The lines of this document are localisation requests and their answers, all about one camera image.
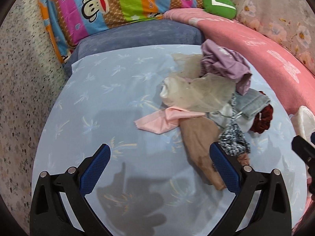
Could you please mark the beige tulle pearl cloth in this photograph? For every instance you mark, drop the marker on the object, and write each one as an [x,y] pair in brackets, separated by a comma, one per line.
[186,88]

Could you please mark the leopard print cloth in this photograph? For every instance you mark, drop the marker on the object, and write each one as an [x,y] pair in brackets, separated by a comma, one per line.
[232,139]

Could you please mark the grey floral quilt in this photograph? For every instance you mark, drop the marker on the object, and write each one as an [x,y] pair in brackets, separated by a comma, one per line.
[290,23]

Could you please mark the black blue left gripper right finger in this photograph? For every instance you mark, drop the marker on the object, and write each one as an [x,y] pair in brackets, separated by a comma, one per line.
[272,214]

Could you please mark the colourful monkey print pillow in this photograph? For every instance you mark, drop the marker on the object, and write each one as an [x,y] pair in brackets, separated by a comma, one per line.
[69,21]

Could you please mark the tan stocking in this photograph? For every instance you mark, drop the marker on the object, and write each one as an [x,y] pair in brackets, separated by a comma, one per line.
[198,134]

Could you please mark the dark red scrunchie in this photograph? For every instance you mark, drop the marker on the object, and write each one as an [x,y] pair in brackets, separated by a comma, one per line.
[263,114]

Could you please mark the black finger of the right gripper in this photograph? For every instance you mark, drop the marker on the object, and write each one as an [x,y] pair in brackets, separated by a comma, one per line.
[306,152]

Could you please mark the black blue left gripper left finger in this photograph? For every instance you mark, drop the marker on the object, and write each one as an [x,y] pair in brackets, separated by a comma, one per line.
[48,214]

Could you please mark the blue-grey plush blanket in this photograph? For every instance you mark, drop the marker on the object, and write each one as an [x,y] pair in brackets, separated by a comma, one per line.
[144,33]

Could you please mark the grey-blue sock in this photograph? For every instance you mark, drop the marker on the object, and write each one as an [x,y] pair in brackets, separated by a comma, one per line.
[250,104]

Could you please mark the pink fleece blanket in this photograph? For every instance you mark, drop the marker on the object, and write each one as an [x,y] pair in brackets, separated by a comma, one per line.
[291,81]

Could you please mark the pink cloth strip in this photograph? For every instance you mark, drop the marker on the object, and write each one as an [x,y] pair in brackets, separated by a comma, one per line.
[165,120]

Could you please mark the purple garment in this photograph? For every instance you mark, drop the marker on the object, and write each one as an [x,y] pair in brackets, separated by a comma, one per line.
[227,63]

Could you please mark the green check mark cushion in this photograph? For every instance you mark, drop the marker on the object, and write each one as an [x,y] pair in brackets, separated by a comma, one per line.
[222,8]

